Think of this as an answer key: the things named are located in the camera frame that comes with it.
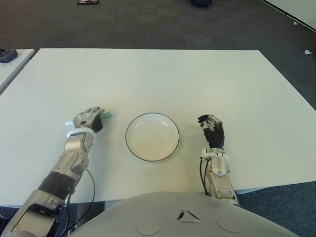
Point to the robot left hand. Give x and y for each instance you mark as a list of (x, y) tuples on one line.
[(89, 118)]

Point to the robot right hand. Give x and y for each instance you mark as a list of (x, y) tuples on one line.
[(216, 135)]

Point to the green toothpaste tube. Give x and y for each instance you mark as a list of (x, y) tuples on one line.
[(108, 115)]

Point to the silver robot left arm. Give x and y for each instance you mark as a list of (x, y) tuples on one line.
[(74, 153)]

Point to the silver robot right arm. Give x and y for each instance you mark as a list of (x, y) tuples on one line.
[(219, 168)]

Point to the white plate with black rim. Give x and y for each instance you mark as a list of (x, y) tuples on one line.
[(153, 140)]

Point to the grey robot torso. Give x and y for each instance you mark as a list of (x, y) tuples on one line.
[(182, 217)]

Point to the white side table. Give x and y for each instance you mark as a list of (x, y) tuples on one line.
[(17, 63)]

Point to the dark game controller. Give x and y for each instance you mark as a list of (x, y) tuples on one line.
[(7, 54)]

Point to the colourful flat floor item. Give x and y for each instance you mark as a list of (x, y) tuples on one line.
[(88, 2)]

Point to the dark chair base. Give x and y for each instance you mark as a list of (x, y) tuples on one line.
[(202, 2)]

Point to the white platform with black edge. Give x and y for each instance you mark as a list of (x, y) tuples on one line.
[(296, 7)]

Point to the white table frame bar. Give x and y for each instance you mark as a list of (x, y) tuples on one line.
[(247, 192)]

